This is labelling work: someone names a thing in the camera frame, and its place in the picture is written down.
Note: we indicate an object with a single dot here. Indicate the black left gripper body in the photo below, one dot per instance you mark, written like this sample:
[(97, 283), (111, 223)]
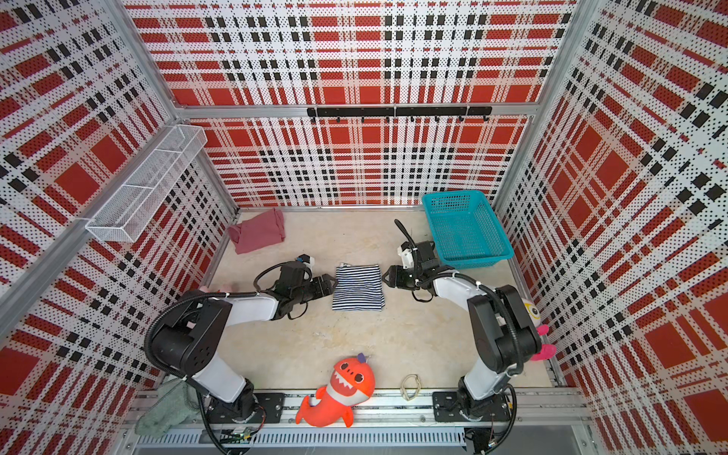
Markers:
[(311, 290)]

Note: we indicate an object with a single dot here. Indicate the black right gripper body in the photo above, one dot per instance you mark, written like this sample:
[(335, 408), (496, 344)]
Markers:
[(403, 278)]

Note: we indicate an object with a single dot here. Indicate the blue white striped tank top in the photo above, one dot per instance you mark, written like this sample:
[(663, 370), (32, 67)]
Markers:
[(359, 288)]

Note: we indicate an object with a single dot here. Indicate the pink ribbed tank top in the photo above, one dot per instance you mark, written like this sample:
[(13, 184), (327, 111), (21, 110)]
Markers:
[(265, 229)]

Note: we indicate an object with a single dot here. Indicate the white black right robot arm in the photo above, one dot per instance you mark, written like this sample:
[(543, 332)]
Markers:
[(504, 327)]

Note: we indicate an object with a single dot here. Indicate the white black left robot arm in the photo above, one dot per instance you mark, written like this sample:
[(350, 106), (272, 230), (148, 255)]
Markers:
[(183, 340)]

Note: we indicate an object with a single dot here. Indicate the teal plastic basket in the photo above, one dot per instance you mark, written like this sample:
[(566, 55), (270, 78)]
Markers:
[(465, 229)]

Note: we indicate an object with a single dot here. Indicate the red shark plush toy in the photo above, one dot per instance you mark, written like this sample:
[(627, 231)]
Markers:
[(351, 384)]

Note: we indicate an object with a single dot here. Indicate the beige rubber band loop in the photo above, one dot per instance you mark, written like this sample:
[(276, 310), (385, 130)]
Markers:
[(410, 387)]

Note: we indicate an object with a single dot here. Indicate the white pink axolotl plush toy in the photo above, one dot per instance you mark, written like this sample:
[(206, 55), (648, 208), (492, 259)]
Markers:
[(547, 351)]

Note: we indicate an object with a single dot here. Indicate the green cloth rag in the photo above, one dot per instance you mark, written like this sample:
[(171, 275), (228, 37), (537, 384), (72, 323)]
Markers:
[(176, 404)]

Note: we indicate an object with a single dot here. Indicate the black wall hook rail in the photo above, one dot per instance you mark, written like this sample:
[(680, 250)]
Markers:
[(338, 113)]

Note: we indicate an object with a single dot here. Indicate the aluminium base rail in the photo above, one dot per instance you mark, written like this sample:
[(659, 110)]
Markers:
[(548, 420)]

